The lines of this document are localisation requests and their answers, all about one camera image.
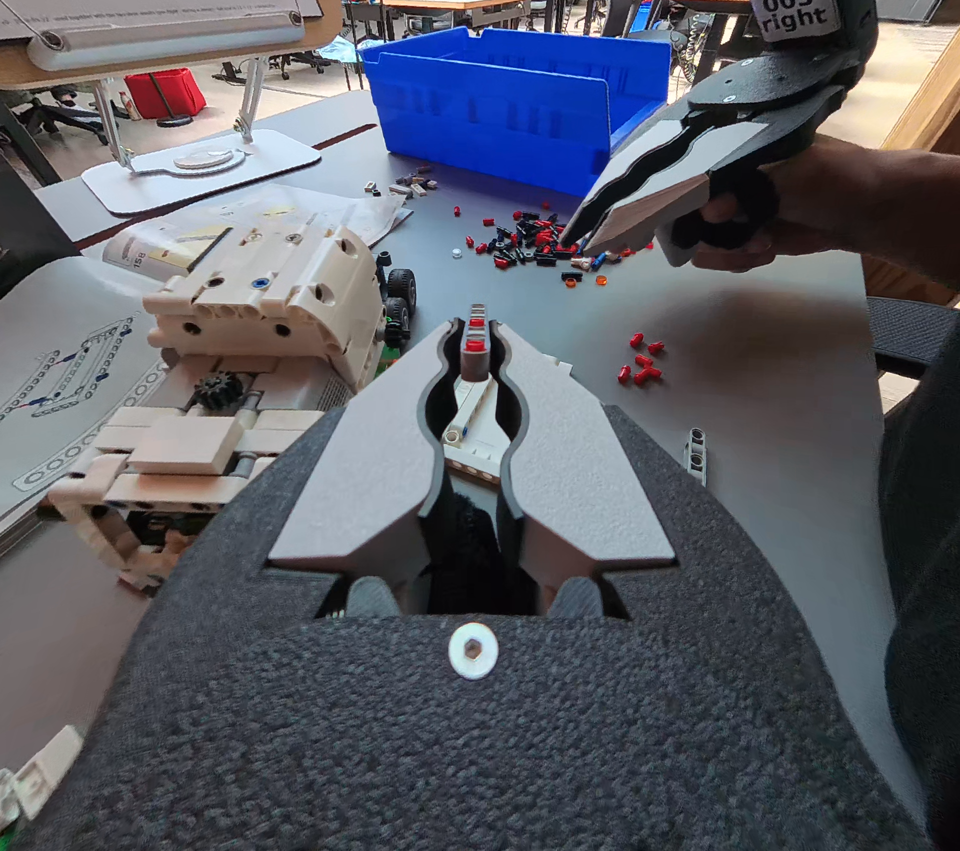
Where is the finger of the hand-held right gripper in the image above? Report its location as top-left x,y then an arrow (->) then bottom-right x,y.
581,172 -> 712,256
558,118 -> 774,246

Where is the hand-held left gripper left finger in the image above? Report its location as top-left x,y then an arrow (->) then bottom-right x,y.
266,318 -> 463,614

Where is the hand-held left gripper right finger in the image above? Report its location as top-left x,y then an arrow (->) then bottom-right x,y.
491,320 -> 678,616

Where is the white lego panel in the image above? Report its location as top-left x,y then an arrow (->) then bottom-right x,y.
441,354 -> 575,488

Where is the pile of small lego pins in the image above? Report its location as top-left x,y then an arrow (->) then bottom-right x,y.
465,206 -> 655,273

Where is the red-pinned grey lego beam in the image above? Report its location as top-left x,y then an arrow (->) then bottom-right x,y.
459,303 -> 496,381

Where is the person's right forearm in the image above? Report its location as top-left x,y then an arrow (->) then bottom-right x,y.
862,146 -> 960,267

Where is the white lego truck model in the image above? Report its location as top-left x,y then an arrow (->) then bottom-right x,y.
48,224 -> 420,593

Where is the cluster of tan lego bits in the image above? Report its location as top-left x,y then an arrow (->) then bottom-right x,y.
363,165 -> 440,200

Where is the loose white lego piece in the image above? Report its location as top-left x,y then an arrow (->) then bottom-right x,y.
0,725 -> 85,822

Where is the person's right hand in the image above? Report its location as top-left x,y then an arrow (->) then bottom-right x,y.
690,138 -> 865,275

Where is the wooden panel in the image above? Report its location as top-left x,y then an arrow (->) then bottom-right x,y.
885,48 -> 960,153

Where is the blue plastic bin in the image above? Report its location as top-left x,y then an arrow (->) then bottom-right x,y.
358,26 -> 674,198

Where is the black chair armrest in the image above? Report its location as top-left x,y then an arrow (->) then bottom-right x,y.
866,296 -> 960,381

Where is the document stand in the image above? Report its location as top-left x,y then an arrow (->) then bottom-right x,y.
0,0 -> 345,218

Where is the open instruction booklet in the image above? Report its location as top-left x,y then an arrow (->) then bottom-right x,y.
0,183 -> 415,552

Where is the person's dark clothing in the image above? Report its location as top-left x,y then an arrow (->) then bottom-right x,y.
879,326 -> 960,848

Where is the red storage box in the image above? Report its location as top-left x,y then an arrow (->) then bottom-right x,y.
123,68 -> 207,121

